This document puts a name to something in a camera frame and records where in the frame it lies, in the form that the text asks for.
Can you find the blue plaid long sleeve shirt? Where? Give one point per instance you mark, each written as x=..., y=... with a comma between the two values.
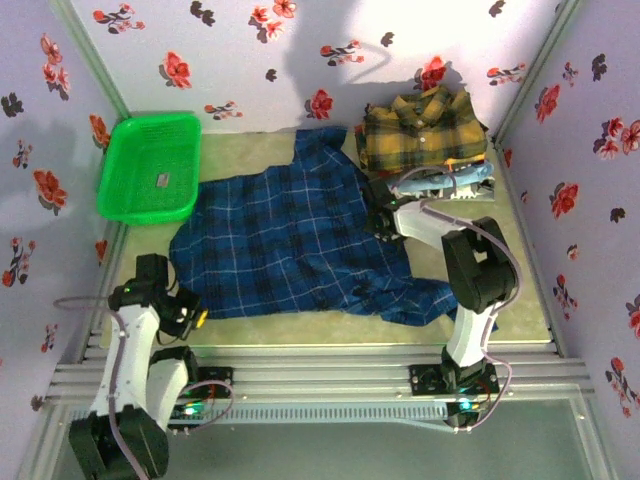
x=280, y=240

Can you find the green plastic basket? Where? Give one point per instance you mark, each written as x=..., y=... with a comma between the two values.
x=150, y=150

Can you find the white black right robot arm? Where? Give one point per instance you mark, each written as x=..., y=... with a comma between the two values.
x=480, y=270

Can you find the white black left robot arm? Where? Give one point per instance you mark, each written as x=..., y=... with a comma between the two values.
x=130, y=360

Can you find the yellow plaid folded shirt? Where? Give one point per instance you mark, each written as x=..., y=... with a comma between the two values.
x=425, y=135

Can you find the grey printed folded shirt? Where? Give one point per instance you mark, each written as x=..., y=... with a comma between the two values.
x=475, y=195

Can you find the light blue folded shirt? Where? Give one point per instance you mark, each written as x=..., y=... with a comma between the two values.
x=470, y=175

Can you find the dark folded shirt red print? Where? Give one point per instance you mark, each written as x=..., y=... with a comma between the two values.
x=465, y=164

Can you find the grey basket sticker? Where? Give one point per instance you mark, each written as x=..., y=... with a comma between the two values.
x=162, y=180

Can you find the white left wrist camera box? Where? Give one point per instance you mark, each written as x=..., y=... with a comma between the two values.
x=184, y=313

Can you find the aluminium table side rail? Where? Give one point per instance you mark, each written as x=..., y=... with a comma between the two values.
x=512, y=200
x=114, y=240

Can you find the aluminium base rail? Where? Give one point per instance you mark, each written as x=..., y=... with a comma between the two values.
x=320, y=380

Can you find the aluminium corner post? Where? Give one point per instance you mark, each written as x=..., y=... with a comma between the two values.
x=102, y=70
x=534, y=70

